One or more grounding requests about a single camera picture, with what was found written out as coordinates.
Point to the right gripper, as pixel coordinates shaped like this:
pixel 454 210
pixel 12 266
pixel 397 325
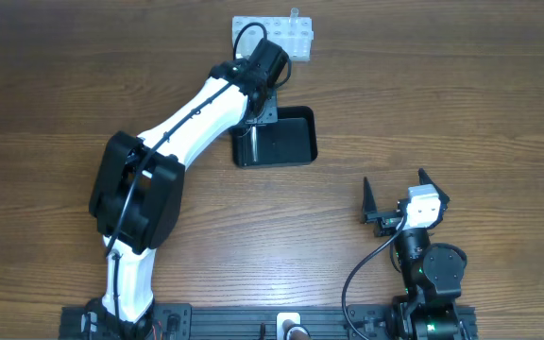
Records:
pixel 385 222

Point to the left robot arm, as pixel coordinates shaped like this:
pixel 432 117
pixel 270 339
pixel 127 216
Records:
pixel 206 118

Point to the black tray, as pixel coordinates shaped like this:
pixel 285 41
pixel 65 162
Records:
pixel 286 141

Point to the white test tube rack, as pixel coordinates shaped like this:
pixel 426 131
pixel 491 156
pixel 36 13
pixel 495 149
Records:
pixel 300 47

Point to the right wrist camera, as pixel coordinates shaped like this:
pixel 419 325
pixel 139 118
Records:
pixel 420 205

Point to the mounting rail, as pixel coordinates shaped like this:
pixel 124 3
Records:
pixel 234 321

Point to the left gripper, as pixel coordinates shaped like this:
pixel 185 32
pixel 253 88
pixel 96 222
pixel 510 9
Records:
pixel 266 111

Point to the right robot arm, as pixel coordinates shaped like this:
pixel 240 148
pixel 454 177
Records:
pixel 442 271

